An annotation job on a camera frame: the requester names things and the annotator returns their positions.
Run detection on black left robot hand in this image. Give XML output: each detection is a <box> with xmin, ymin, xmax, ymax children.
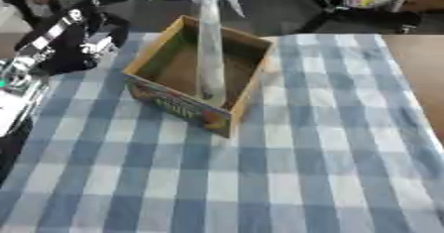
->
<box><xmin>12</xmin><ymin>0</ymin><xmax>132</xmax><ymax>77</ymax></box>

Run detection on tan cardboard box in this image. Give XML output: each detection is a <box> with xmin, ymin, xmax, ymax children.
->
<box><xmin>121</xmin><ymin>14</ymin><xmax>275</xmax><ymax>139</ymax></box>

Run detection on clear tall spray bottle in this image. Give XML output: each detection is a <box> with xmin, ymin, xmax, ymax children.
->
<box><xmin>188</xmin><ymin>0</ymin><xmax>247</xmax><ymax>101</ymax></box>

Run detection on black tripod stand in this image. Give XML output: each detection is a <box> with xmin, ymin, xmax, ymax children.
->
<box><xmin>292</xmin><ymin>0</ymin><xmax>423</xmax><ymax>35</ymax></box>

